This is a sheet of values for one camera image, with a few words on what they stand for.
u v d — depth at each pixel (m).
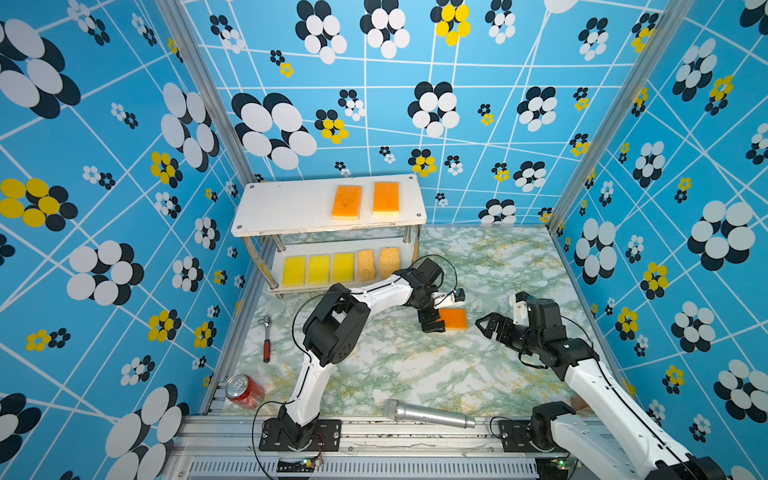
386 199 0.77
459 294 0.82
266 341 0.89
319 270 0.99
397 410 0.74
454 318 0.91
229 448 0.72
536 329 0.64
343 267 0.99
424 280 0.77
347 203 0.77
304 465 0.70
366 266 0.97
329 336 0.53
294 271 0.99
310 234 1.19
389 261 0.99
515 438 0.73
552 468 0.69
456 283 1.04
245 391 0.71
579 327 0.93
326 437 0.74
